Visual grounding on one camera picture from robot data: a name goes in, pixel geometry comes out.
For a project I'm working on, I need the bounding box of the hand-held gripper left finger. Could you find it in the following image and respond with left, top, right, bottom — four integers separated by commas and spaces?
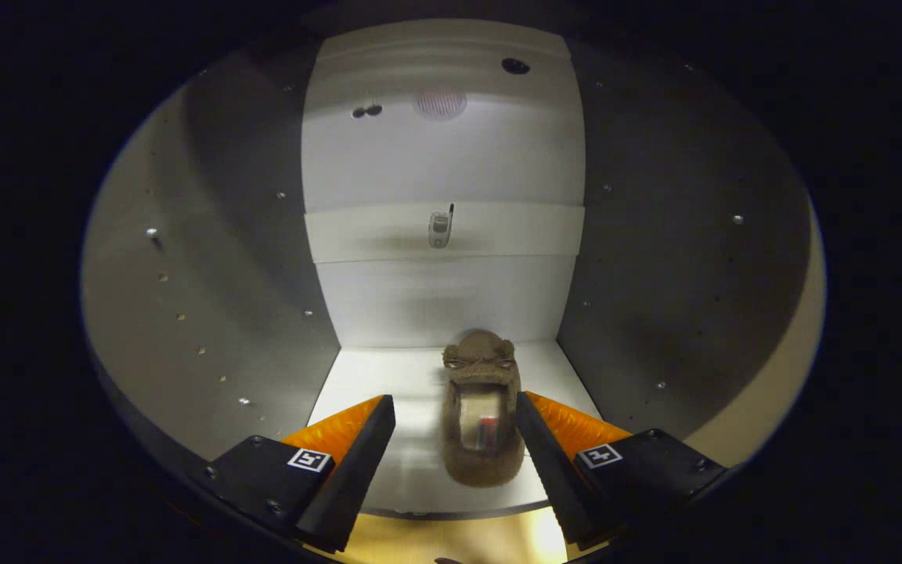
199, 394, 397, 553

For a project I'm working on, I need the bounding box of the pale cabinet shelf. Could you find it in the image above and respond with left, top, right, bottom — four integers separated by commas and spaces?
306, 339, 604, 519

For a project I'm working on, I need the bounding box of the grey shoe cabinet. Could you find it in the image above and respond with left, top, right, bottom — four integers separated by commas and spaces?
81, 17, 812, 522

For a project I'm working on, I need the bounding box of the brown fuzzy shoe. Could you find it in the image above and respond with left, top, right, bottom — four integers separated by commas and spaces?
441, 329, 526, 488

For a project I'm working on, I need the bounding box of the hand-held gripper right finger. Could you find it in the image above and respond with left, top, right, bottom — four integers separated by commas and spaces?
515, 390, 730, 547

